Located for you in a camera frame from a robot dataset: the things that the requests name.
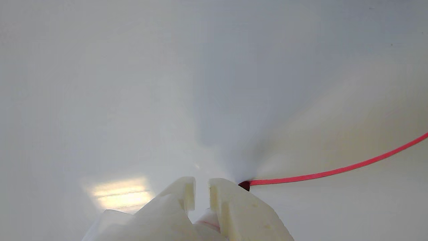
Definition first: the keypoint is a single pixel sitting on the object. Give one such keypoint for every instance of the white whiteboard with aluminium frame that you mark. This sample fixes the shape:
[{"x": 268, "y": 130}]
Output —
[{"x": 167, "y": 83}]

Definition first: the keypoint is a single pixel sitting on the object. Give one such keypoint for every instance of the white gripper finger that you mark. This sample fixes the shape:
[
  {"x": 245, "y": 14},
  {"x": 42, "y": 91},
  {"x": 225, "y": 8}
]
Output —
[
  {"x": 247, "y": 221},
  {"x": 160, "y": 221}
]

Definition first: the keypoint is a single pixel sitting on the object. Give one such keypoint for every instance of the red whiteboard marker pen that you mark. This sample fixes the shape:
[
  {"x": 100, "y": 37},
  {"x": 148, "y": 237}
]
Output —
[{"x": 244, "y": 185}]

